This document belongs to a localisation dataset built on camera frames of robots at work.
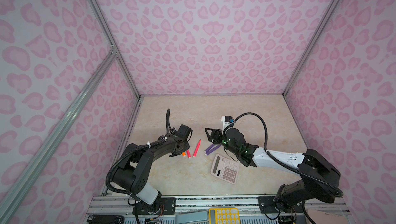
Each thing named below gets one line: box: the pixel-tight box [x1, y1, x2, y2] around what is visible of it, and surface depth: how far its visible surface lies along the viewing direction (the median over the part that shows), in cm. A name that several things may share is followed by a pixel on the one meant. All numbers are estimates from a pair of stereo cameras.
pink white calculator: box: [210, 153, 240, 185], surface depth 84 cm
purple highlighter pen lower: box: [205, 144, 222, 156], surface depth 92 cm
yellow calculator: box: [208, 207, 241, 224], surface depth 71 cm
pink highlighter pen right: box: [192, 138, 202, 158], surface depth 95 cm
